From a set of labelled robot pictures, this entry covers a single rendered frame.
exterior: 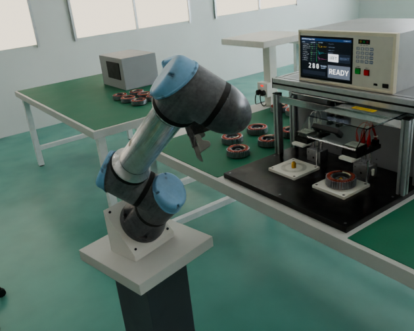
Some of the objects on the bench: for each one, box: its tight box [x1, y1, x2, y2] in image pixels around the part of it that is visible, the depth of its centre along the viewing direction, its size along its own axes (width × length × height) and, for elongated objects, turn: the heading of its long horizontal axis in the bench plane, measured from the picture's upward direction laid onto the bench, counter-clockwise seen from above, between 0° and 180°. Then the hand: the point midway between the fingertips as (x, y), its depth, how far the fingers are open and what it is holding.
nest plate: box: [312, 179, 370, 200], centre depth 171 cm, size 15×15×1 cm
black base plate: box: [223, 146, 414, 233], centre depth 182 cm, size 47×64×2 cm
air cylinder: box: [353, 159, 377, 180], centre depth 177 cm, size 5×8×6 cm
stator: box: [325, 170, 357, 190], centre depth 170 cm, size 11×11×4 cm
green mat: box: [162, 108, 290, 178], centre depth 242 cm, size 94×61×1 cm, turn 139°
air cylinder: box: [307, 145, 328, 164], centre depth 196 cm, size 5×8×6 cm
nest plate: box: [268, 158, 320, 181], centre depth 189 cm, size 15×15×1 cm
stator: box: [221, 133, 243, 145], centre depth 233 cm, size 11×11×4 cm
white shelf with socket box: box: [221, 30, 298, 106], centre depth 272 cm, size 35×37×46 cm
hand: (197, 155), depth 160 cm, fingers open, 14 cm apart
